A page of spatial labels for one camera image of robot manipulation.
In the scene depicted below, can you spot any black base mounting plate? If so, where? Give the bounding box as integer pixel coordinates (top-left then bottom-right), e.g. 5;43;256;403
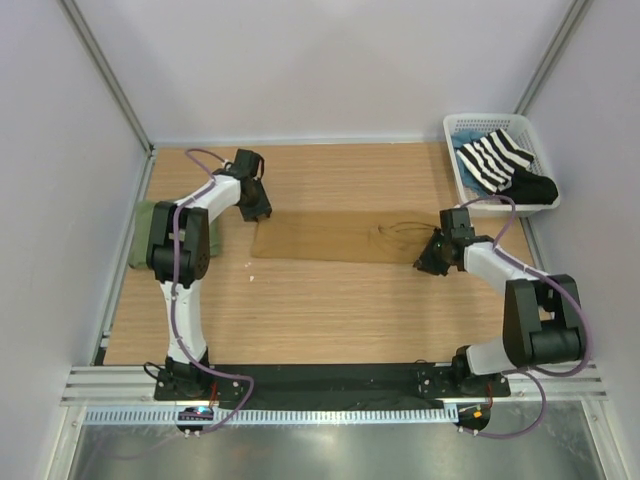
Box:
154;360;511;411

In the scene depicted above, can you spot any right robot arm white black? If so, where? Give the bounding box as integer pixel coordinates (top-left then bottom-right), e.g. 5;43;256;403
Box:
414;207;591;396

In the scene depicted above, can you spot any black white striped tank top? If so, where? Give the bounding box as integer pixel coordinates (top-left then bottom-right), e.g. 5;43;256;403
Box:
473;128;536;196

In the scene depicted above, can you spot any tan tank top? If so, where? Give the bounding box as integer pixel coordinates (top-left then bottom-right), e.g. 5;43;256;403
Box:
251;211;440;264

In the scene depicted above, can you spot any right aluminium corner post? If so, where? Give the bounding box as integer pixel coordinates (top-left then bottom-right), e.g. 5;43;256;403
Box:
514;0;594;116

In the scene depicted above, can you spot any aluminium corner post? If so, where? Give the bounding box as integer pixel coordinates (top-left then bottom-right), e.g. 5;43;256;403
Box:
57;0;154;156
514;0;594;116

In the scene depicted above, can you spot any white slotted cable duct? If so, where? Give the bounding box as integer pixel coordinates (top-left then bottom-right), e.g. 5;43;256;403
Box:
84;404;458;426

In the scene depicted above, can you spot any green tank top blue trim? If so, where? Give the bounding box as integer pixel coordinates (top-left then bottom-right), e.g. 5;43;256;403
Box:
127;200;222;270

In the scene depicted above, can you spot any white plastic laundry basket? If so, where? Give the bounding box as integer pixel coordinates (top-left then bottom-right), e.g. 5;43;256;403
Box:
442;113;561;218

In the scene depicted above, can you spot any left aluminium corner post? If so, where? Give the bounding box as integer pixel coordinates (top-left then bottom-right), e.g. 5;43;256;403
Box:
57;0;154;156

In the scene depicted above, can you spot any small white paper scrap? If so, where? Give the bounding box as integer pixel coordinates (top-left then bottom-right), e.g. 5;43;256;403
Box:
245;262;255;282

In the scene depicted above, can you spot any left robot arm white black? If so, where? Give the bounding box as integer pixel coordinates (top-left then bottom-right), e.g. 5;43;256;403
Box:
146;148;272;400

